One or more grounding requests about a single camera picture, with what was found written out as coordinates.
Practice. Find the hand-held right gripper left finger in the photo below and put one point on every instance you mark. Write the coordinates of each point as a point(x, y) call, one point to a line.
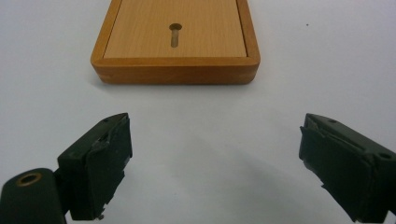
point(93, 168)

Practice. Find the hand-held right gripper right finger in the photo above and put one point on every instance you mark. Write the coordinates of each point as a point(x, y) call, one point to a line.
point(348, 168)

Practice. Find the wooden photo frame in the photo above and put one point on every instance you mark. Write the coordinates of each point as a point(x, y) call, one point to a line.
point(140, 37)

